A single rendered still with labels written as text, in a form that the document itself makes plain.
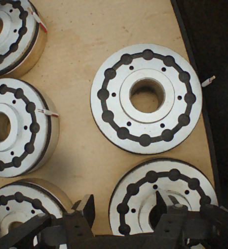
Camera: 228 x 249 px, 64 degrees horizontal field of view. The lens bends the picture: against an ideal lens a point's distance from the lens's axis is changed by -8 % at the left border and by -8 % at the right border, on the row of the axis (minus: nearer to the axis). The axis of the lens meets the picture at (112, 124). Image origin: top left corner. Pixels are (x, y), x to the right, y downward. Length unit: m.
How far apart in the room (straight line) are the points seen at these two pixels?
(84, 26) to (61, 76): 0.06
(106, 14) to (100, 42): 0.04
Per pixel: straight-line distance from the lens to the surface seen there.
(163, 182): 0.18
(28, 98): 0.20
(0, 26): 0.27
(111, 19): 0.24
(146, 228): 0.19
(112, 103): 0.17
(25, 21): 0.24
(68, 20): 0.25
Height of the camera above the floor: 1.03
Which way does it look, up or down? 84 degrees down
